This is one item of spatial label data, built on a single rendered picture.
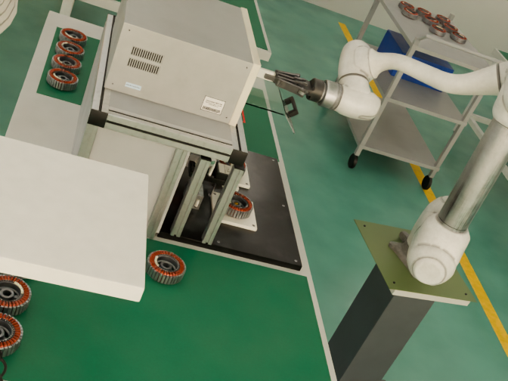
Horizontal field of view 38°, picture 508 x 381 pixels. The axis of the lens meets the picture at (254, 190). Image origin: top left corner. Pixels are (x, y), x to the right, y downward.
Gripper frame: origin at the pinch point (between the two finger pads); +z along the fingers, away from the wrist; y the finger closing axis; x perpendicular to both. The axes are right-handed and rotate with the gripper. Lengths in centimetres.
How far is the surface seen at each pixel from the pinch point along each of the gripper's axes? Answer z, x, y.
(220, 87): 18.3, 3.8, -28.5
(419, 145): -181, -100, 207
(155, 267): 24, -40, -59
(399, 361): -116, -118, 10
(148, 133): 35, -9, -42
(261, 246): -11, -41, -36
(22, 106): 70, -44, 14
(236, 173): 7.1, -15.1, -40.1
